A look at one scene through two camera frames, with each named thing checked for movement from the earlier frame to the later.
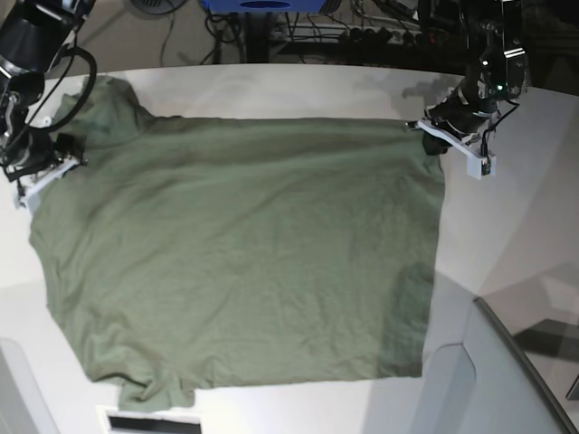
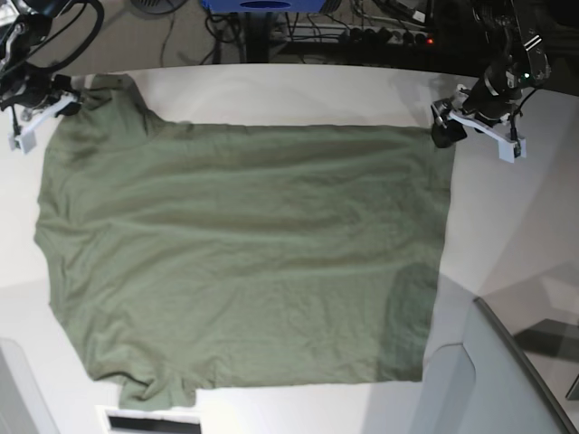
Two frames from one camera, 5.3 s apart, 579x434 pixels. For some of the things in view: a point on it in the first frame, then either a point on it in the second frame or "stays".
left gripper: (65, 151) -> (33, 96)
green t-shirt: (189, 252) stays
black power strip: (363, 33) stays
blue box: (264, 6) stays
